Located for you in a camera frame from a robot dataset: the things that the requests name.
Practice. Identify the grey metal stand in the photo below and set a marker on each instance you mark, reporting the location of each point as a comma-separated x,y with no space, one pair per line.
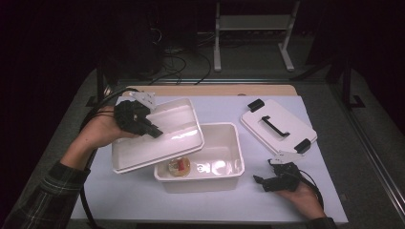
254,22

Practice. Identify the round clear case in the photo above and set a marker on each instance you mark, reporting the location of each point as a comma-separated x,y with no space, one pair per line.
180,167

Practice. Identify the person's left hand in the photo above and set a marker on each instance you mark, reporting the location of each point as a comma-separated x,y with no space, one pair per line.
102,130

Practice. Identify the white plastic tray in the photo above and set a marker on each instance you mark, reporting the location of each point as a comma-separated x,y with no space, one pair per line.
165,143

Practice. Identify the black frame post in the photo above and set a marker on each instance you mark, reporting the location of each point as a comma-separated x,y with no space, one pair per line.
100,79
347,86

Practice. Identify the white table mat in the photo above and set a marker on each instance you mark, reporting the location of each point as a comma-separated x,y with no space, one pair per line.
127,197

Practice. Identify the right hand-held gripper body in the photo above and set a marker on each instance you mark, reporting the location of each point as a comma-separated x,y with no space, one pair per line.
283,178

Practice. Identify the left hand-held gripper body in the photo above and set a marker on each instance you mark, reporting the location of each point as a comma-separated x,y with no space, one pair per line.
130,116

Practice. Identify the white plastic storage box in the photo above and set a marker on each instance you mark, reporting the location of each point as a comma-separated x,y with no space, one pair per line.
219,152

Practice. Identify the person's right hand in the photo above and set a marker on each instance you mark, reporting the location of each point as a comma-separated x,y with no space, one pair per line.
302,200

